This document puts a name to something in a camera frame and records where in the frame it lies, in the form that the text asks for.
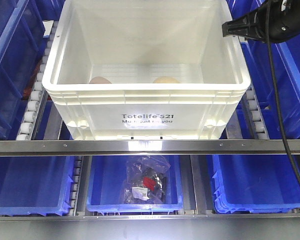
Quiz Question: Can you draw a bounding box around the white right roller track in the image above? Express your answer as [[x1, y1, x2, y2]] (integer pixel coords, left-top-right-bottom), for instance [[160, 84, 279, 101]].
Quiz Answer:
[[242, 83, 270, 140]]

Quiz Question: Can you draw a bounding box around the white roller track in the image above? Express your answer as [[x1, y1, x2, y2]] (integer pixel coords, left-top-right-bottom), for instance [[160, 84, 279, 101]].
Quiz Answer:
[[15, 20, 59, 141], [242, 83, 270, 140]]

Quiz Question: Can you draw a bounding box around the steel lower shelf rail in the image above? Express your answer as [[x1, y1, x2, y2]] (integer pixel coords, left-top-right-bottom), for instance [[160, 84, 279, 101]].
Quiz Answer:
[[0, 214, 300, 240]]

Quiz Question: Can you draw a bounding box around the yellow soft ball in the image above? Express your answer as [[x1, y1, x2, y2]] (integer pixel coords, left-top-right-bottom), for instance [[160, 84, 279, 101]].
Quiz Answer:
[[153, 76, 180, 84]]

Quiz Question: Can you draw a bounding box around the steel shelf rail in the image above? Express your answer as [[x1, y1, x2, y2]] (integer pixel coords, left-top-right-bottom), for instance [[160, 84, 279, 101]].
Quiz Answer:
[[0, 139, 286, 157], [0, 214, 300, 240]]

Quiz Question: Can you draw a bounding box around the blue bin lower left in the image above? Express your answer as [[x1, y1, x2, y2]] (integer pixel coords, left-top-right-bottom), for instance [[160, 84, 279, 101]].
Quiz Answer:
[[0, 156, 75, 216]]

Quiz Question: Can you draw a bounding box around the blue bin lower right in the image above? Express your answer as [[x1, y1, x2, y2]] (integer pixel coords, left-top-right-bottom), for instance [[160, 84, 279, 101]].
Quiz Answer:
[[206, 154, 300, 214]]

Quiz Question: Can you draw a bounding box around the white plastic tote box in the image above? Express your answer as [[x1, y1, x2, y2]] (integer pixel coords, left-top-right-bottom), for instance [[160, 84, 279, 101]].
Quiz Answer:
[[42, 0, 251, 140]]

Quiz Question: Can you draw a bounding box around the blue bin upper left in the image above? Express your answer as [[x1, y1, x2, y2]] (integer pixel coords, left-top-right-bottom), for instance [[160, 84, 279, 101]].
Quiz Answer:
[[0, 0, 45, 140]]

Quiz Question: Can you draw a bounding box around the clear bag of parts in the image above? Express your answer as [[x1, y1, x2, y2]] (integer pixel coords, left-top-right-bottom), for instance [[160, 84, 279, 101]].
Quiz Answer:
[[119, 155, 171, 205]]

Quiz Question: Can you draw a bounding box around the blue bin lower middle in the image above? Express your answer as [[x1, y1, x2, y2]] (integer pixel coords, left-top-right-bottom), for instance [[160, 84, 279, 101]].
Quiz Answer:
[[86, 155, 183, 215]]

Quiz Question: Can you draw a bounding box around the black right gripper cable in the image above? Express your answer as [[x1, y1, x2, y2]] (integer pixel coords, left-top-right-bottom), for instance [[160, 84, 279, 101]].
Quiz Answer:
[[264, 0, 300, 203]]

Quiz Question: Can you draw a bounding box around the steel upper shelf rail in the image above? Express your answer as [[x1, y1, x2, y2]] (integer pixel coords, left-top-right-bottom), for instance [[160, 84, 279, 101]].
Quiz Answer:
[[0, 139, 286, 157]]

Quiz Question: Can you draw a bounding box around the pink stitched soft ball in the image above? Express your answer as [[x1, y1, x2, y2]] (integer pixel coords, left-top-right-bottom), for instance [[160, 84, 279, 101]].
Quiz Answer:
[[89, 76, 111, 84]]

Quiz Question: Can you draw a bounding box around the blue bin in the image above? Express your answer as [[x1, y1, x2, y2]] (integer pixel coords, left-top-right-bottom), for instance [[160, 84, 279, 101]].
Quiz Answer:
[[86, 155, 183, 215], [0, 0, 45, 140], [0, 156, 75, 216], [241, 35, 300, 139], [206, 154, 300, 214]]

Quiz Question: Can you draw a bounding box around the white left roller track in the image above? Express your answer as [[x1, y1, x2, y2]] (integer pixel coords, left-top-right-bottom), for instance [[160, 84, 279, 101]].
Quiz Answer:
[[15, 20, 59, 141]]

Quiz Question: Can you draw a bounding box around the lower left roller track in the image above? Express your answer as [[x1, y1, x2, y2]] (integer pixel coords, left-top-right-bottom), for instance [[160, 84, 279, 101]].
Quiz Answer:
[[67, 156, 84, 216]]

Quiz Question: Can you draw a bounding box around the blue bin upper right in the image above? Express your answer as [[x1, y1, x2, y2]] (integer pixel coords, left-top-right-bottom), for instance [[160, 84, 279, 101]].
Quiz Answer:
[[241, 35, 300, 139]]

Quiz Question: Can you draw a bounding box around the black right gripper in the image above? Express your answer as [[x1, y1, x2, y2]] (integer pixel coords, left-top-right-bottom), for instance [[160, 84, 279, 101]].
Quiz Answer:
[[221, 0, 300, 43]]

